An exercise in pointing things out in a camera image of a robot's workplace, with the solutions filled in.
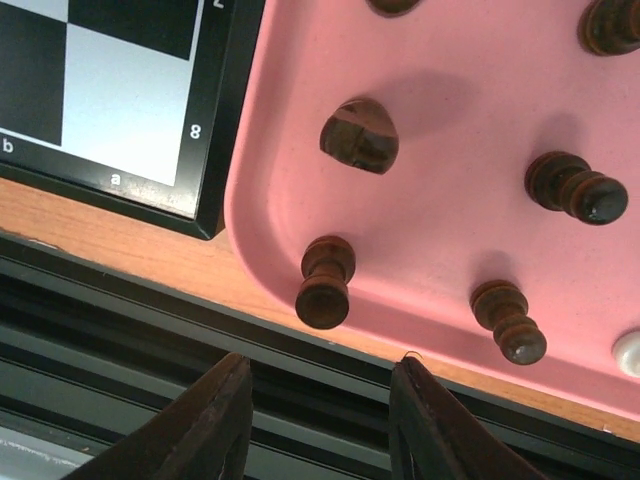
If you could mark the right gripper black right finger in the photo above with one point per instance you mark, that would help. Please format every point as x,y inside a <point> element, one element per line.
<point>433,436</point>

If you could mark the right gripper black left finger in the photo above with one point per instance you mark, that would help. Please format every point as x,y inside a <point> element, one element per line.
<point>202,434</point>

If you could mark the dark brown rook piece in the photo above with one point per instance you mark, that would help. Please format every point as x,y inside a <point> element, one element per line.
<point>328,265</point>

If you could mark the dark brown knight piece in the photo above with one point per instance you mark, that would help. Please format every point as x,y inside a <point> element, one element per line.
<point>361,134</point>

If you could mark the dark brown bishop piece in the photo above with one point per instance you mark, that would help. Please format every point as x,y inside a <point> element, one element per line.
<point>610,27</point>

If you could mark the white chess piece front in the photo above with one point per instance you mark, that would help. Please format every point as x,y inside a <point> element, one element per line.
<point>626,353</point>

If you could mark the black white chess board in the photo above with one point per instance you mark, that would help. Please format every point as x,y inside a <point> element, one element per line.
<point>129,106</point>

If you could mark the dark brown pawn front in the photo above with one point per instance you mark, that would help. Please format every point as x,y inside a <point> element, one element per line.
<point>500,307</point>

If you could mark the dark brown pawn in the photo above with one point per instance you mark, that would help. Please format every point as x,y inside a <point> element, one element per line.
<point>500,307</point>
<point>561,181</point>

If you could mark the pink plastic tray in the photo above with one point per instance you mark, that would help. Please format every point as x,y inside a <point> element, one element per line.
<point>477,91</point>

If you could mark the black aluminium frame rail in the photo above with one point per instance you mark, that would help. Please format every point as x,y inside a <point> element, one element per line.
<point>89,355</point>

